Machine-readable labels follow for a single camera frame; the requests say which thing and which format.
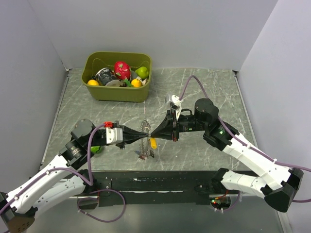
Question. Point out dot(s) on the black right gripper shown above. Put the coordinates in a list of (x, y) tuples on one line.
[(166, 128)]

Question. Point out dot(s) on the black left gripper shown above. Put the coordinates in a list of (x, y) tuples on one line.
[(127, 139)]

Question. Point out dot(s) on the silver key yellow tag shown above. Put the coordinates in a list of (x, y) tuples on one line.
[(153, 143)]

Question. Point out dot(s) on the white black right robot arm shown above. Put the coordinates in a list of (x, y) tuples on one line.
[(276, 184)]

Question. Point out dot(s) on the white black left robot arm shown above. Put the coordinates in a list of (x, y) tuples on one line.
[(67, 174)]

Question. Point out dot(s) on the green watermelon toy ball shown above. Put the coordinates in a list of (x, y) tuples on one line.
[(96, 149)]

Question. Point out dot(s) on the olive green plastic bin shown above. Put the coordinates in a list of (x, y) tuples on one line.
[(125, 92)]

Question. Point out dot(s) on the right orange toy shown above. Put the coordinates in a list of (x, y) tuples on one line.
[(136, 83)]

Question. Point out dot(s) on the orange toy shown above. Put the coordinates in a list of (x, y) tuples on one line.
[(93, 82), (136, 83)]

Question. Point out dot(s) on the left orange toy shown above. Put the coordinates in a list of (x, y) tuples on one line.
[(93, 82)]

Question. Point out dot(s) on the black paper cup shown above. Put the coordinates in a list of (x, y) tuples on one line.
[(106, 77)]

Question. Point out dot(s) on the green apple toy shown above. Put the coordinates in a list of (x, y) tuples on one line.
[(142, 72)]

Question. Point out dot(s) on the red dragon fruit toy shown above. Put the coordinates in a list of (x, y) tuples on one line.
[(122, 70)]

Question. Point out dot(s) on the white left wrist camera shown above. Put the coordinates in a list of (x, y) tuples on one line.
[(114, 136)]

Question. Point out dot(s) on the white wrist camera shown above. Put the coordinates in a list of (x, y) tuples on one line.
[(175, 104), (114, 136)]

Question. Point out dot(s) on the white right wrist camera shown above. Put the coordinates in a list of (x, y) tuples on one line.
[(175, 104)]

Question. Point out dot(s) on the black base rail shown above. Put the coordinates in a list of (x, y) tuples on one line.
[(154, 187)]

